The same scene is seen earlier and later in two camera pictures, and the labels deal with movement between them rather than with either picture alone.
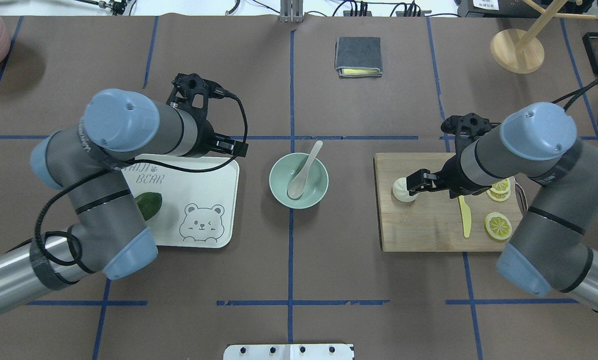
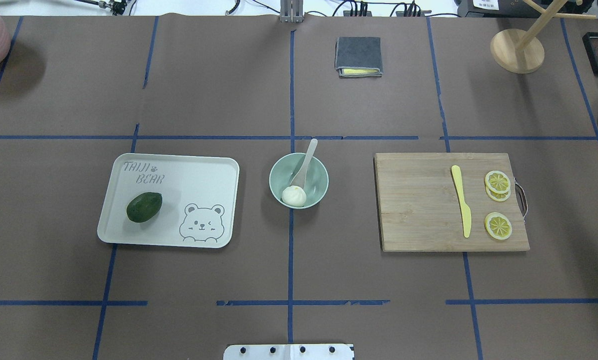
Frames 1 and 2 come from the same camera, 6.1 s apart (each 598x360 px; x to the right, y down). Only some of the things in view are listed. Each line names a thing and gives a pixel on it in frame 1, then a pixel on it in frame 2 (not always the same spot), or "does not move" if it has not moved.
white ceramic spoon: [297, 186] does not move
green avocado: [149, 203] does not move
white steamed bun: [400, 190] -> [294, 196]
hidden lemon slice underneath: [498, 197] does not move
